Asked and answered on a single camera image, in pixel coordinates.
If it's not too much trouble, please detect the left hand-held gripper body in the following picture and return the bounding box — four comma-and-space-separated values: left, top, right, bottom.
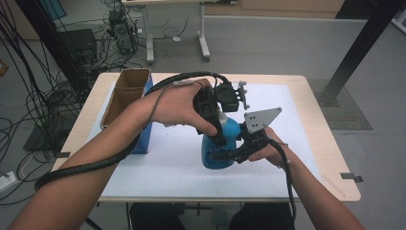
192, 80, 251, 128

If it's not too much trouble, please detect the black computer tower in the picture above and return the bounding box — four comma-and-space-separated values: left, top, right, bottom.
107, 9, 139, 56

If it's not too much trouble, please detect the person's right hand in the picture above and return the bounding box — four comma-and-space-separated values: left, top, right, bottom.
248, 126, 291, 170

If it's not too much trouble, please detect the white power strip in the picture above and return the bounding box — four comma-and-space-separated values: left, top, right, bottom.
0, 171, 17, 194

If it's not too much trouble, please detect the grey tape strip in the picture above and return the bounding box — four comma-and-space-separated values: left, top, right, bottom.
339, 172, 365, 184

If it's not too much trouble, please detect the wooden cabinet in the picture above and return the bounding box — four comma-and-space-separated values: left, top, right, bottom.
204, 0, 347, 19

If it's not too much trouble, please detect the tangle of black cables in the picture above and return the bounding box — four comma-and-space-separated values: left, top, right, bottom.
0, 0, 190, 206

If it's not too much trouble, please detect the person's left leg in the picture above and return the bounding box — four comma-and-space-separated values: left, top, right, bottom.
128, 202, 187, 230

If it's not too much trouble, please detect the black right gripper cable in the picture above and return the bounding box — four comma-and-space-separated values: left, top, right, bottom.
267, 138, 298, 222

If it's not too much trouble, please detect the person's leg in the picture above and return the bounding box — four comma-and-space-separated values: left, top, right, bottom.
229, 202, 297, 230
128, 202, 187, 230

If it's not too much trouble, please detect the thin grey cable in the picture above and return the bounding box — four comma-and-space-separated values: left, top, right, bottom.
147, 80, 205, 129

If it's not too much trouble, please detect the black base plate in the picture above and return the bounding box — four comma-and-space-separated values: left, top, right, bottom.
22, 120, 80, 153

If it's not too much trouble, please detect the grey floor mat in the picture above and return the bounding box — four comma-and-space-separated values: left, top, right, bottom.
306, 79, 373, 131

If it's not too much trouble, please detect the blue cardboard box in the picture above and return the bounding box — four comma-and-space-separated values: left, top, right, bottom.
100, 67, 155, 155

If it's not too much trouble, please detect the black equipment case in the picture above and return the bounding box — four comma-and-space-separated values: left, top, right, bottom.
59, 28, 99, 65

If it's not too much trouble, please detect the person's left hand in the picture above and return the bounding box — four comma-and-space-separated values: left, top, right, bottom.
150, 78, 219, 137

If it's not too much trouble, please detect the person's right leg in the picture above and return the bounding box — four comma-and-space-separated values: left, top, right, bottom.
229, 202, 297, 230

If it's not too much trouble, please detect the black metal post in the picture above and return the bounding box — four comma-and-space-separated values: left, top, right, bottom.
13, 0, 93, 94
314, 0, 406, 107

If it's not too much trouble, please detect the white table mat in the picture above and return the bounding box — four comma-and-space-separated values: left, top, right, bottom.
85, 80, 324, 199

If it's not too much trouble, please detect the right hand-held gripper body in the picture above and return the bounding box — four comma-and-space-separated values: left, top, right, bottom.
238, 106, 283, 153

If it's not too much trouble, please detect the blue plastic bottle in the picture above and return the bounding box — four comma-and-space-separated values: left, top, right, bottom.
200, 115, 242, 171

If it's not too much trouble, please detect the white bottle cap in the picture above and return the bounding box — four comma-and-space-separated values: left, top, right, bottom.
217, 110, 229, 127

